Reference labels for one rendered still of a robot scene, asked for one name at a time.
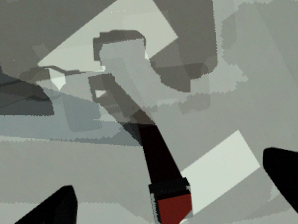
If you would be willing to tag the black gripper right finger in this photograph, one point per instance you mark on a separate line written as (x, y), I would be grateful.
(282, 167)

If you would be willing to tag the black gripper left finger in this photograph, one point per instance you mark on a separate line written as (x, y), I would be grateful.
(60, 208)

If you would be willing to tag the black peg with red end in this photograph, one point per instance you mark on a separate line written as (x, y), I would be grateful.
(170, 193)

